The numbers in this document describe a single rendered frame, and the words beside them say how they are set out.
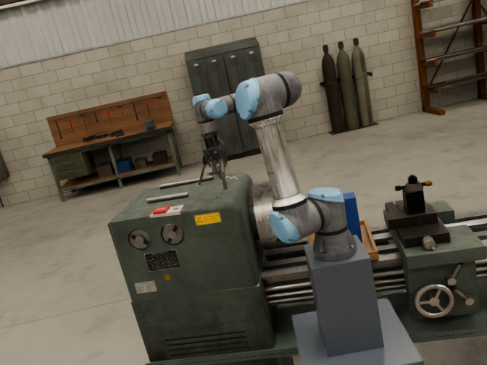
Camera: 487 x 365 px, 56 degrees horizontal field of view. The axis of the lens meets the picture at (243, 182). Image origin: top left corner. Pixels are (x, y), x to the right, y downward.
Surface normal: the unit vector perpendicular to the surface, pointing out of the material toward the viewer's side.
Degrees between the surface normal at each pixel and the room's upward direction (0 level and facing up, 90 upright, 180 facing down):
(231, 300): 90
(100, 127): 90
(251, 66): 90
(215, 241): 90
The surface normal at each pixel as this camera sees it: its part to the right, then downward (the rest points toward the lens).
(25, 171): 0.07, 0.26
